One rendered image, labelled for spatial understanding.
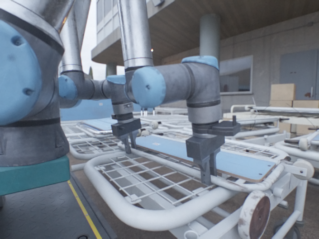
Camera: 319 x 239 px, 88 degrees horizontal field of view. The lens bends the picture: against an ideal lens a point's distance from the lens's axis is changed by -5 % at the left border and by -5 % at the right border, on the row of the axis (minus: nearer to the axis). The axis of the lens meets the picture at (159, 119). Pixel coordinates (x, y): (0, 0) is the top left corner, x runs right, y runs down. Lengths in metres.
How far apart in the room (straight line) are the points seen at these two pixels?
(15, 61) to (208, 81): 0.36
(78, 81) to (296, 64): 6.39
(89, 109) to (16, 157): 1.84
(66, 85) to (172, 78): 0.46
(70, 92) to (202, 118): 0.50
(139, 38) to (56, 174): 0.41
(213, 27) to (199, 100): 5.42
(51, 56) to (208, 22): 5.64
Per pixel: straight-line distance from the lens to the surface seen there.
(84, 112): 2.27
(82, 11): 1.05
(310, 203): 1.77
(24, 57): 0.30
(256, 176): 0.60
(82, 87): 0.75
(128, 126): 0.79
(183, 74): 0.40
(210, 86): 0.44
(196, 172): 0.59
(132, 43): 0.52
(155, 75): 0.37
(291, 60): 6.76
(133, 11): 0.55
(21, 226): 0.82
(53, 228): 0.76
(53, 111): 0.52
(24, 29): 0.33
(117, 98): 0.75
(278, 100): 4.16
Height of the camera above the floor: 0.74
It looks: 6 degrees down
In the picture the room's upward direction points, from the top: straight up
